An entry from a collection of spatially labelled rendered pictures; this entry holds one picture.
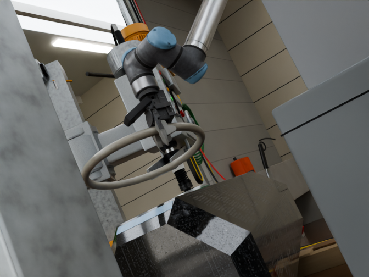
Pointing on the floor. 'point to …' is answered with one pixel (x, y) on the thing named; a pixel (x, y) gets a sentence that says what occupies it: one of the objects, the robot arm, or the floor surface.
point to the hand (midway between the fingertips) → (162, 146)
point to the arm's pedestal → (335, 155)
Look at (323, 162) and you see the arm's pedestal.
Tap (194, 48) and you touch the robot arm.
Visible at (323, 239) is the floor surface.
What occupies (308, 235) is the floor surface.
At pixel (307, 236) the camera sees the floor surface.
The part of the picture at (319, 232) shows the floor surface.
